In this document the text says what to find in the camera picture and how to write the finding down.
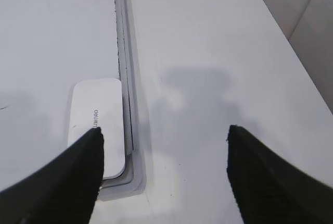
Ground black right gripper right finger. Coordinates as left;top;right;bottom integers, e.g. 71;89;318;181
226;125;332;223

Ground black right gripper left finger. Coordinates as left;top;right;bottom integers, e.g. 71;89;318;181
1;128;104;223

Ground white whiteboard eraser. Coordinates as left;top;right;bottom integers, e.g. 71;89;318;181
67;78;125;179

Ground aluminium framed whiteboard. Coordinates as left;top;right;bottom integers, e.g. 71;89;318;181
1;0;146;201

